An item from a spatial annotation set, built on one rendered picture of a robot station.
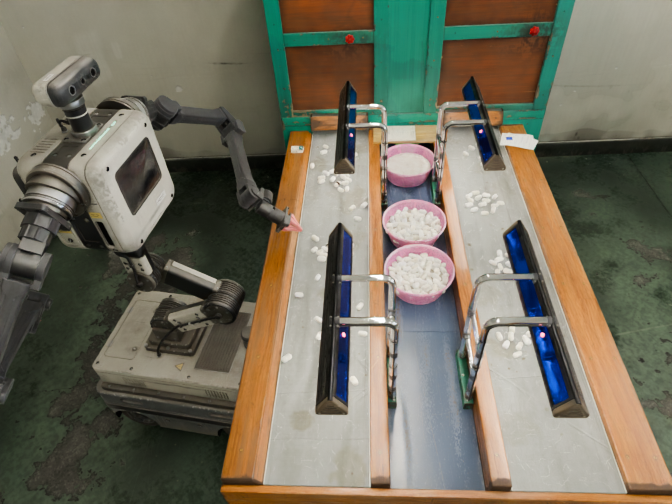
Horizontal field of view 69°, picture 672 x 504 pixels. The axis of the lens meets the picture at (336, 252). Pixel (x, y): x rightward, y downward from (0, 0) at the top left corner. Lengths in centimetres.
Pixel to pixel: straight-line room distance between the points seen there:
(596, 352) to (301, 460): 99
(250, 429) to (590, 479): 96
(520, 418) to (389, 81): 167
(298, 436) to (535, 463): 68
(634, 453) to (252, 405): 110
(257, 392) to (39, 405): 153
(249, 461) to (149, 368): 78
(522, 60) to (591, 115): 137
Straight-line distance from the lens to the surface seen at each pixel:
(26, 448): 283
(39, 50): 385
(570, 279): 199
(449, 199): 222
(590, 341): 183
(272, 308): 181
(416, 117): 267
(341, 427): 157
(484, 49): 258
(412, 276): 191
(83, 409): 279
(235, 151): 206
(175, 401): 220
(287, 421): 160
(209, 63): 347
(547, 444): 163
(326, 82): 259
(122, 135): 155
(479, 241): 208
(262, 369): 167
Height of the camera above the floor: 216
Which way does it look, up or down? 45 degrees down
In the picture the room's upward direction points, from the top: 5 degrees counter-clockwise
